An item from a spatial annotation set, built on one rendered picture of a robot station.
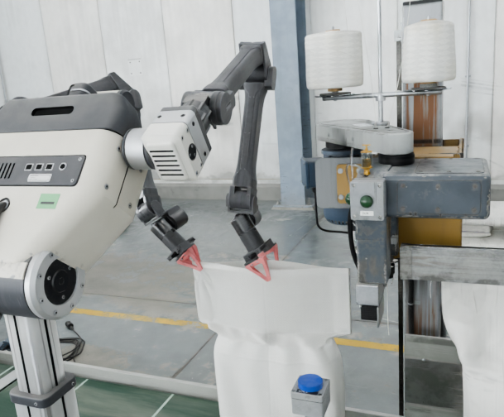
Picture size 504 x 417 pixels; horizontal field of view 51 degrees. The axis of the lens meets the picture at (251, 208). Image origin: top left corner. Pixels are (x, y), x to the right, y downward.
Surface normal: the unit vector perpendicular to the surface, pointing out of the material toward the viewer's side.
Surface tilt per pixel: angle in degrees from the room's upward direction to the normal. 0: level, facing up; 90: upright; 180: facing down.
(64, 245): 115
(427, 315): 90
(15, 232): 50
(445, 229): 90
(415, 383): 90
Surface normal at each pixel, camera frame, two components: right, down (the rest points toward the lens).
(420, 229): -0.36, 0.25
